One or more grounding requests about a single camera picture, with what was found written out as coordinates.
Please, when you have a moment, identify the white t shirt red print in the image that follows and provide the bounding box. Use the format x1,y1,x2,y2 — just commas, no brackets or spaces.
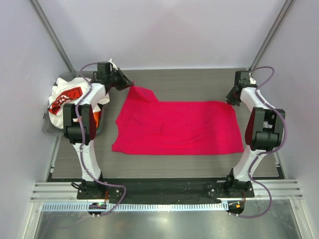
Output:
47,77,110,129

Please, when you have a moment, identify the pink t shirt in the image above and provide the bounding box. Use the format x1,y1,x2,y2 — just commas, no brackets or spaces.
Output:
112,86,244,155

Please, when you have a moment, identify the clear plastic bin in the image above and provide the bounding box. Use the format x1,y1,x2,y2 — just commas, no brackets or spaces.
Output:
42,72,107,136

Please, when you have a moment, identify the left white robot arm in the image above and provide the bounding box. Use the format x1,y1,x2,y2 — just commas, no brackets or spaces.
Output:
63,60,134,199

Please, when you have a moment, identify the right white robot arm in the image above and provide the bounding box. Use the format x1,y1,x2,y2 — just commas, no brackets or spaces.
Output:
222,70,287,197

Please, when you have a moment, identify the orange t shirt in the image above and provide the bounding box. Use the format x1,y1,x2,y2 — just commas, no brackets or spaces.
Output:
93,111,102,134

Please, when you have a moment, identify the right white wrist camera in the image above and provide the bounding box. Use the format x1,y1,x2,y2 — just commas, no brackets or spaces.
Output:
249,74,257,88

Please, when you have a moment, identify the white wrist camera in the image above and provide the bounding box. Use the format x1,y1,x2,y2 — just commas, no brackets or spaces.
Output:
108,58,119,72
249,74,257,88

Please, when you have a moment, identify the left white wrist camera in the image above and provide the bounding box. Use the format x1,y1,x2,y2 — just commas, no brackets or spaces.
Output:
108,58,119,72

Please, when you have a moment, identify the right aluminium frame post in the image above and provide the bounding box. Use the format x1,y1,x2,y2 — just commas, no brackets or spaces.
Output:
248,0,296,70

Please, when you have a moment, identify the aluminium frame post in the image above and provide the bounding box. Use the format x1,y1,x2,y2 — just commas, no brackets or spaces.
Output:
248,0,296,70
29,0,76,74

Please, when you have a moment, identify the left aluminium frame post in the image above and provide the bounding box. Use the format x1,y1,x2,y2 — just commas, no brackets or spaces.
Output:
29,0,76,74

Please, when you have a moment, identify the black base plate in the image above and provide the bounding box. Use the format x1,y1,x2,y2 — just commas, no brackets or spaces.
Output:
71,178,255,205

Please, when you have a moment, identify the aluminium front rail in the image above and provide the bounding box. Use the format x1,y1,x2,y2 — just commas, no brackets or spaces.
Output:
30,179,303,202

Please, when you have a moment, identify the white slotted cable duct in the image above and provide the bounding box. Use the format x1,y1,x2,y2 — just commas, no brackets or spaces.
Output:
42,201,228,212

